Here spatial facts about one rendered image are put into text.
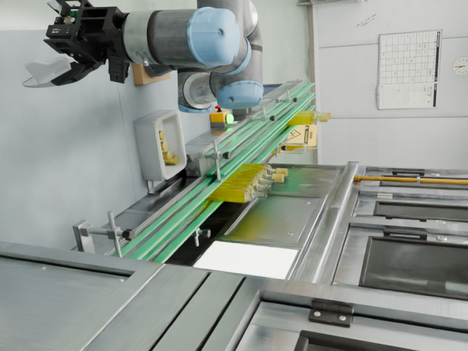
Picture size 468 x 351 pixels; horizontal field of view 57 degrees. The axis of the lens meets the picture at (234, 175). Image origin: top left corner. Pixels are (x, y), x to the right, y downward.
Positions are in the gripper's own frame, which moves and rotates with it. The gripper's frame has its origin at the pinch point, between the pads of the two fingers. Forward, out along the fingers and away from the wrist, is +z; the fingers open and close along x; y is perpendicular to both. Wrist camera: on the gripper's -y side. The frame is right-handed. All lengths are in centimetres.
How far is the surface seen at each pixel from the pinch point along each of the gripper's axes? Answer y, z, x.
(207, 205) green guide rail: -102, 7, 8
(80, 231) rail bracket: -43, 16, 28
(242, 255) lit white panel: -91, -14, 25
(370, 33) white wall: -577, -12, -365
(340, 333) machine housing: -14, -53, 36
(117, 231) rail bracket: -43, 5, 26
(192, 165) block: -98, 15, -6
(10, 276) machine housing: -16.2, 8.1, 39.0
